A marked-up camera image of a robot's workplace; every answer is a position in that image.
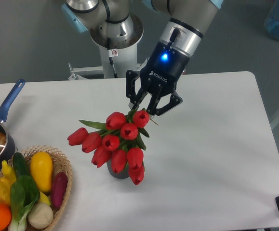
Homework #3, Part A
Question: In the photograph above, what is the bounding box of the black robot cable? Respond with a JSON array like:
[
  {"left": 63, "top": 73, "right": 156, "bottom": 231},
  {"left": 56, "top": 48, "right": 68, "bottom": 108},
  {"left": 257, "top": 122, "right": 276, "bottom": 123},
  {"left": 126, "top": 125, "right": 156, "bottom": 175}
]
[{"left": 106, "top": 38, "right": 119, "bottom": 78}]

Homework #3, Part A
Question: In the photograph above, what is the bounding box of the blue handled saucepan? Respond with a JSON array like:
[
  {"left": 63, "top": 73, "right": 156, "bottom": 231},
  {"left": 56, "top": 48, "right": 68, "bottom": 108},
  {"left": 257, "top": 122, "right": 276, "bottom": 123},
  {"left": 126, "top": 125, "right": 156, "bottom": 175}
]
[{"left": 0, "top": 79, "right": 26, "bottom": 169}]

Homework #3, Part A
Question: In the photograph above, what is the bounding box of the yellow banana tip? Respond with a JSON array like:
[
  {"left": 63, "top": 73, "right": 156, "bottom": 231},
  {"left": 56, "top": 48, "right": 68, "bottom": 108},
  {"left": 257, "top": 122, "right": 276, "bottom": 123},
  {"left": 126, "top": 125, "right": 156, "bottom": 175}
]
[{"left": 38, "top": 192, "right": 51, "bottom": 206}]

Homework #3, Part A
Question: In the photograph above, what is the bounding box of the woven wicker basket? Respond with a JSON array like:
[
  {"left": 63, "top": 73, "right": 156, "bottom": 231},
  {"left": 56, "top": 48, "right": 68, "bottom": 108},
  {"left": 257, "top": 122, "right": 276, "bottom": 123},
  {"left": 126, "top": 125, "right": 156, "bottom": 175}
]
[{"left": 0, "top": 146, "right": 72, "bottom": 231}]

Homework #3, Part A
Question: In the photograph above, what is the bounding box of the dark green cucumber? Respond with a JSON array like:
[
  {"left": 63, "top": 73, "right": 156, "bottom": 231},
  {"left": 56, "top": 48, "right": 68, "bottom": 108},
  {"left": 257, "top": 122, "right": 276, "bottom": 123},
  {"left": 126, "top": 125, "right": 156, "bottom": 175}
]
[{"left": 12, "top": 152, "right": 31, "bottom": 178}]

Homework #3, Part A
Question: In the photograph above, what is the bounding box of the purple sweet potato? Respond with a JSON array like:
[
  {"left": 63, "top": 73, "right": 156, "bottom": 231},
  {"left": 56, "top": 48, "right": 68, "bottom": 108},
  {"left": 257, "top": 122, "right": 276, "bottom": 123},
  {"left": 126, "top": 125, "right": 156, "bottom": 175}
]
[{"left": 51, "top": 172, "right": 68, "bottom": 209}]

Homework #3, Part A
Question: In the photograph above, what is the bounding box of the red tulip bouquet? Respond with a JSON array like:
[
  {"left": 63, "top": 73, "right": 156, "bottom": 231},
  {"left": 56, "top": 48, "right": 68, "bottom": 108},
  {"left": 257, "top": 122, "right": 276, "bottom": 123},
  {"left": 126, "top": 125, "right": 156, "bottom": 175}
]
[{"left": 67, "top": 109, "right": 151, "bottom": 185}]

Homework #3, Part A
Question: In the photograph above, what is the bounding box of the yellow squash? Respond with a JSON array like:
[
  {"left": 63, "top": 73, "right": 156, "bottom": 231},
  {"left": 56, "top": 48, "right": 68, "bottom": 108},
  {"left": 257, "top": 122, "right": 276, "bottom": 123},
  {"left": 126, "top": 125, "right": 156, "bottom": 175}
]
[{"left": 30, "top": 152, "right": 53, "bottom": 193}]

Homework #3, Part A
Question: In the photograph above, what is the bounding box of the dark grey ribbed vase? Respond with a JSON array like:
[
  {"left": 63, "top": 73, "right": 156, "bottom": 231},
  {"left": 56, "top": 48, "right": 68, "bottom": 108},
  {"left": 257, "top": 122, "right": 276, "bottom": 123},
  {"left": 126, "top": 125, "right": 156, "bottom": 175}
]
[{"left": 106, "top": 160, "right": 129, "bottom": 180}]

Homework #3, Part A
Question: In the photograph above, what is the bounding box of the small yellow gourd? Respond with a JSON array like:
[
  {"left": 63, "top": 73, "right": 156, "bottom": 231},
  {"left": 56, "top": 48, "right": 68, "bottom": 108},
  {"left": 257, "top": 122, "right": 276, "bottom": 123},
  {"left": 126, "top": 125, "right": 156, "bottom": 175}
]
[{"left": 1, "top": 160, "right": 16, "bottom": 184}]

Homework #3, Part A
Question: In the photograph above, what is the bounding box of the green bok choy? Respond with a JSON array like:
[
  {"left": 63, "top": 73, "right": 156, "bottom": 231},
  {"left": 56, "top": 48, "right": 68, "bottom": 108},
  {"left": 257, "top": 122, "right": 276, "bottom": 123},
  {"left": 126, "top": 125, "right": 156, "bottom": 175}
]
[{"left": 8, "top": 175, "right": 40, "bottom": 231}]

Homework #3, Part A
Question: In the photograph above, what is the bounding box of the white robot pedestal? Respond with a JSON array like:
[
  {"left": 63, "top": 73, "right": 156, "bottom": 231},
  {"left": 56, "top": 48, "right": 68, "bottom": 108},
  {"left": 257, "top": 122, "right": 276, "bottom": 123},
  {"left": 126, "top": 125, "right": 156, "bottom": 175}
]
[{"left": 69, "top": 13, "right": 146, "bottom": 80}]

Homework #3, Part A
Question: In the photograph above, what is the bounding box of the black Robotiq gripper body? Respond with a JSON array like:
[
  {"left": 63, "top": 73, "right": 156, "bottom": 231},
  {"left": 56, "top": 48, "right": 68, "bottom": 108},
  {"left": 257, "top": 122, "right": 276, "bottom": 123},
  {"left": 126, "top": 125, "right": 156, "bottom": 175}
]
[{"left": 140, "top": 42, "right": 190, "bottom": 97}]

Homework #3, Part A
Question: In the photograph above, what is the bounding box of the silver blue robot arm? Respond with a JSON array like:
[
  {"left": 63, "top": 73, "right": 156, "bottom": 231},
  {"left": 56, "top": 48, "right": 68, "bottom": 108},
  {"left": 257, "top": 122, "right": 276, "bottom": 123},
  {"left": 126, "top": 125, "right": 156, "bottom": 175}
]
[{"left": 62, "top": 0, "right": 222, "bottom": 116}]

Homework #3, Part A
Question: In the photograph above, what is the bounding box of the yellow bell pepper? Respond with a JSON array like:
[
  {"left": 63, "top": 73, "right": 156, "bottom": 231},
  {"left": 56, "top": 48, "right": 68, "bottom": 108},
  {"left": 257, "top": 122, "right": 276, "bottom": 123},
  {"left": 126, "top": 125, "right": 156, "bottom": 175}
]
[{"left": 0, "top": 177, "right": 14, "bottom": 205}]

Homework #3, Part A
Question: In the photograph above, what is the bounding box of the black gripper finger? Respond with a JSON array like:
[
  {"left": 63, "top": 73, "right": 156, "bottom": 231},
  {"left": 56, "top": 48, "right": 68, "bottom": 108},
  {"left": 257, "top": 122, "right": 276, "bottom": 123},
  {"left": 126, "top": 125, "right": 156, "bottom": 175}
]
[
  {"left": 125, "top": 69, "right": 152, "bottom": 110},
  {"left": 146, "top": 84, "right": 183, "bottom": 116}
]

